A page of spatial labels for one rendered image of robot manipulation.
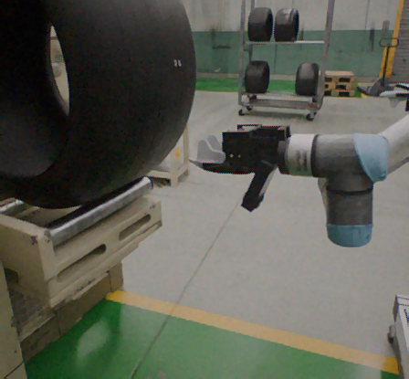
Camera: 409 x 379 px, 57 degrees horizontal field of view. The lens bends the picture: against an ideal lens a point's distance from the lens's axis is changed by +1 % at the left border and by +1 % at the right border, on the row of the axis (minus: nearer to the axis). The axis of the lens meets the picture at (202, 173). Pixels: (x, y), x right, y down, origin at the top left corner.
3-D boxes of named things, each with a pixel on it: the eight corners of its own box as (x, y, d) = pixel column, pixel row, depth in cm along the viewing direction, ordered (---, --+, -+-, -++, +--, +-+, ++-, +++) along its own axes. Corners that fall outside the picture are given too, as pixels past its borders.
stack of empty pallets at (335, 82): (354, 97, 814) (358, 76, 799) (311, 95, 842) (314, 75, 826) (353, 89, 926) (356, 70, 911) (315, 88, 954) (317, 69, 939)
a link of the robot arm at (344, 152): (384, 194, 57) (386, 140, 54) (310, 189, 62) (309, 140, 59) (388, 176, 63) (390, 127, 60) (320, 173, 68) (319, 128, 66)
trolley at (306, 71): (318, 122, 575) (333, -17, 508) (235, 116, 620) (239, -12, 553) (321, 115, 631) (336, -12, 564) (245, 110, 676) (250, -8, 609)
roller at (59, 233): (35, 236, 66) (19, 234, 68) (42, 258, 67) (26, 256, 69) (152, 174, 95) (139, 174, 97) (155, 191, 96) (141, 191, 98)
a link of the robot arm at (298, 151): (320, 170, 68) (309, 184, 61) (295, 169, 70) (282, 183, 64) (319, 130, 66) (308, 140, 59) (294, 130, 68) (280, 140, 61)
